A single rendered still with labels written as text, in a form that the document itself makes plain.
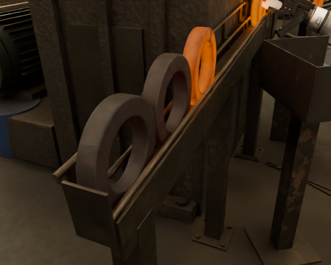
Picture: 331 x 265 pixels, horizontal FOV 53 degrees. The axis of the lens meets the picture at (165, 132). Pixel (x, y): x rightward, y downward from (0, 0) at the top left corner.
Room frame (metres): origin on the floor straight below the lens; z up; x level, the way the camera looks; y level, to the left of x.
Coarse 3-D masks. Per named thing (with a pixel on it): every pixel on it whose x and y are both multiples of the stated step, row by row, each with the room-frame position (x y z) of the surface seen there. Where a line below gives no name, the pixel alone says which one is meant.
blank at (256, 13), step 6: (252, 0) 1.39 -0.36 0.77; (258, 0) 1.38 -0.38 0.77; (264, 0) 1.46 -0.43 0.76; (252, 6) 1.38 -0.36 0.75; (258, 6) 1.37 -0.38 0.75; (252, 12) 1.38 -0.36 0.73; (258, 12) 1.37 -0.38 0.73; (264, 12) 1.48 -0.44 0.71; (252, 18) 1.39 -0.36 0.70; (258, 18) 1.38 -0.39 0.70; (252, 24) 1.41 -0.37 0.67
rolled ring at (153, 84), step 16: (160, 64) 0.57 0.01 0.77; (176, 64) 0.60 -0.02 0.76; (160, 80) 0.54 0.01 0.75; (176, 80) 0.66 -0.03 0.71; (144, 96) 0.53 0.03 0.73; (160, 96) 0.53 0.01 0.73; (176, 96) 0.66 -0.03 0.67; (160, 112) 0.53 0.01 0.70; (176, 112) 0.64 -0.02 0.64; (160, 128) 0.53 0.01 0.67; (160, 144) 0.53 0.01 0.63
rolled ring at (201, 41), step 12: (192, 36) 0.73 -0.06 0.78; (204, 36) 0.74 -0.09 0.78; (192, 48) 0.71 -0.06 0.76; (204, 48) 0.82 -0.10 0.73; (192, 60) 0.69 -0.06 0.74; (204, 60) 0.83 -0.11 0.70; (192, 72) 0.68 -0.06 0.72; (204, 72) 0.82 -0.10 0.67; (192, 84) 0.68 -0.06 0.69; (204, 84) 0.79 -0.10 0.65; (192, 96) 0.69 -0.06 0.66
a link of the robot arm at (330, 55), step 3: (327, 45) 1.29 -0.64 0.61; (330, 45) 1.28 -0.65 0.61; (327, 48) 1.29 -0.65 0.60; (330, 48) 1.28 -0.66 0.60; (327, 51) 1.29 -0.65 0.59; (330, 51) 1.28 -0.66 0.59; (327, 54) 1.29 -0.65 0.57; (330, 54) 1.29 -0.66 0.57; (327, 57) 1.29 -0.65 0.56; (330, 57) 1.29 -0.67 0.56; (324, 60) 1.29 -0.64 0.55; (327, 60) 1.29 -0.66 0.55; (330, 60) 1.30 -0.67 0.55; (324, 63) 1.29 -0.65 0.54; (327, 63) 1.29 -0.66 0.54; (330, 63) 1.31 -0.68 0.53
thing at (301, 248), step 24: (264, 48) 0.94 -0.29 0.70; (288, 48) 0.96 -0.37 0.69; (312, 48) 0.97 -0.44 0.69; (264, 72) 0.92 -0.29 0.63; (288, 72) 0.79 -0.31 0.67; (312, 72) 0.70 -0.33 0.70; (288, 96) 0.78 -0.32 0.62; (312, 96) 0.69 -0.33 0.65; (312, 120) 0.69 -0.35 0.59; (288, 144) 0.86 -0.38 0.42; (312, 144) 0.83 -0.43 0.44; (288, 168) 0.84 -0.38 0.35; (288, 192) 0.82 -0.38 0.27; (288, 216) 0.83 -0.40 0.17; (264, 240) 0.87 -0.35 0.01; (288, 240) 0.83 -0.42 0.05; (264, 264) 0.76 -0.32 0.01; (288, 264) 0.76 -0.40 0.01
